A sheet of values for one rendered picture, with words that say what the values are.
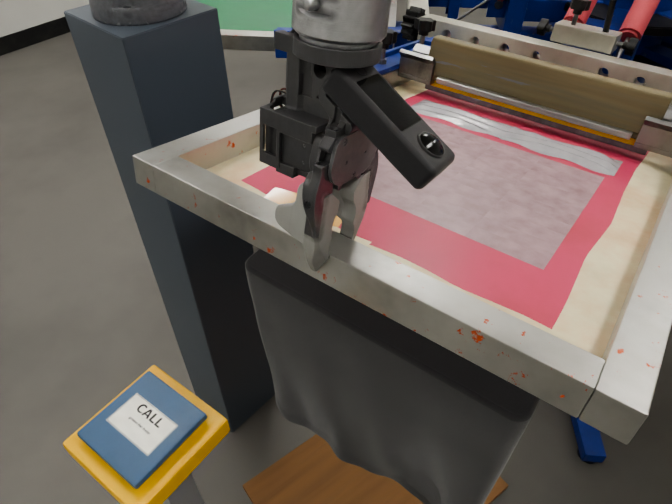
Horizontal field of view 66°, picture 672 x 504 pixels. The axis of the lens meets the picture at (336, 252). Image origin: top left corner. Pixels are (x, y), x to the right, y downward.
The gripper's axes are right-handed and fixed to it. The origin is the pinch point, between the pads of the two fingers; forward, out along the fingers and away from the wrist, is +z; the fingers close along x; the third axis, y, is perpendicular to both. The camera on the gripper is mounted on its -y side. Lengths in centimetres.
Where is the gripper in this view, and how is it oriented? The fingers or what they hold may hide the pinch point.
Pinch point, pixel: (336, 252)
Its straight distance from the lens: 52.0
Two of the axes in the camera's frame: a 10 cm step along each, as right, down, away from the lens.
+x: -5.8, 4.3, -6.9
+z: -0.9, 8.1, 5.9
